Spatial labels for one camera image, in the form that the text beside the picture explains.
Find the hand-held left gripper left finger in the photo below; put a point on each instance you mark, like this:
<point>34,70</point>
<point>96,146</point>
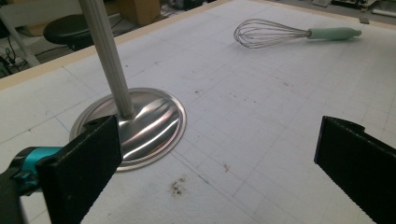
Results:
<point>81,171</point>

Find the white stand leg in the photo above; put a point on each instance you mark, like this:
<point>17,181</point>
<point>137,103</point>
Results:
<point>21,43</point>

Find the steel stand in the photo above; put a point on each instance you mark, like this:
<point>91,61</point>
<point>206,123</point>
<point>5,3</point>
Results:
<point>152,124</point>

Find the large open cardboard box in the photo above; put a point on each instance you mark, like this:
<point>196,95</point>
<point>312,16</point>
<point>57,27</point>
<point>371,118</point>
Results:
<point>140,11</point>

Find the black round stool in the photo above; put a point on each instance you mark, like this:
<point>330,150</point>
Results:
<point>65,29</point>

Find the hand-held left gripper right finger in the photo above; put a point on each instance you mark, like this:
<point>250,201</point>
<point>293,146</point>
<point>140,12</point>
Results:
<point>361,165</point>

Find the white grid mat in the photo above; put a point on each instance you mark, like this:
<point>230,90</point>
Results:
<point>255,109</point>

